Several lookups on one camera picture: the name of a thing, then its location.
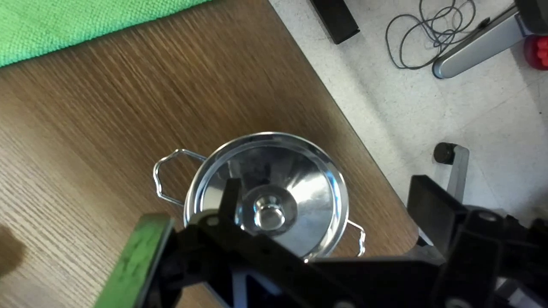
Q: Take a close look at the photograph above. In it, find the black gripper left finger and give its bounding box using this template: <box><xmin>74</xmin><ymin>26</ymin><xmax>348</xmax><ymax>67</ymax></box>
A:
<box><xmin>218</xmin><ymin>178</ymin><xmax>242</xmax><ymax>226</ymax></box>

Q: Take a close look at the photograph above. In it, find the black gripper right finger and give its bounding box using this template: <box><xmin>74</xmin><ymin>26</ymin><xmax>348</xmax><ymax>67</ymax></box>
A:
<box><xmin>408</xmin><ymin>175</ymin><xmax>470</xmax><ymax>252</ymax></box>

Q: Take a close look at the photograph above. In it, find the grey metal stand leg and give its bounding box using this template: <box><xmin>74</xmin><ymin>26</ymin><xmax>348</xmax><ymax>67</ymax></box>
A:
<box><xmin>432</xmin><ymin>0</ymin><xmax>548</xmax><ymax>79</ymax></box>

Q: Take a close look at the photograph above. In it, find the green cloth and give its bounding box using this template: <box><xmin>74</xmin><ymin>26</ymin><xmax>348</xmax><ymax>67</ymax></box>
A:
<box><xmin>0</xmin><ymin>0</ymin><xmax>209</xmax><ymax>67</ymax></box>

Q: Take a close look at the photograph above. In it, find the silver pot with handles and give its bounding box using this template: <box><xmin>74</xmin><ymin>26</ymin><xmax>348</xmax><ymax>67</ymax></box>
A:
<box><xmin>151</xmin><ymin>130</ymin><xmax>369</xmax><ymax>266</ymax></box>

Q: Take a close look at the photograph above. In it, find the black coiled floor cable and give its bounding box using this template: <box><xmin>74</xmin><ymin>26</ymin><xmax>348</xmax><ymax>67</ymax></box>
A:
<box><xmin>384</xmin><ymin>0</ymin><xmax>480</xmax><ymax>72</ymax></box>

